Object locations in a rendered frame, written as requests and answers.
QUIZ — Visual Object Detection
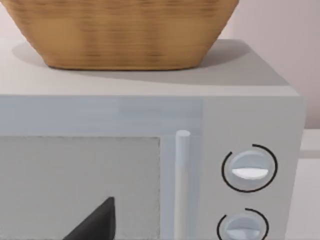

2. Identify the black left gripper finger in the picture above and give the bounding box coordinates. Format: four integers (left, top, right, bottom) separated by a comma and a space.
61, 196, 117, 240

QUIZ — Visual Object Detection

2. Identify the pale microwave door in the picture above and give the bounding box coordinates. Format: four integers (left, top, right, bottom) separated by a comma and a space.
0, 98, 204, 240

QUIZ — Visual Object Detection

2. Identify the small white microwave knob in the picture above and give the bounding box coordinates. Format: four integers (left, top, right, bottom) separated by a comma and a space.
223, 213, 266, 240

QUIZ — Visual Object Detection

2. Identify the large white microwave knob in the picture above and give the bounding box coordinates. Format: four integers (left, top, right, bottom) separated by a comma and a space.
227, 149, 274, 188

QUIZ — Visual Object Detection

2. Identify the pale microwave oven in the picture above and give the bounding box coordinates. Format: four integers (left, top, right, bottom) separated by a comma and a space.
0, 38, 307, 240

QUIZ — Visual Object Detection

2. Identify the woven brown basket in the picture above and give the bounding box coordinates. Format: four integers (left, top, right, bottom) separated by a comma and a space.
4, 0, 241, 71

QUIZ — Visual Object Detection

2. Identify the white microwave door handle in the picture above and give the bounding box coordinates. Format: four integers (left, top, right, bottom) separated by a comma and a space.
175, 129, 191, 240

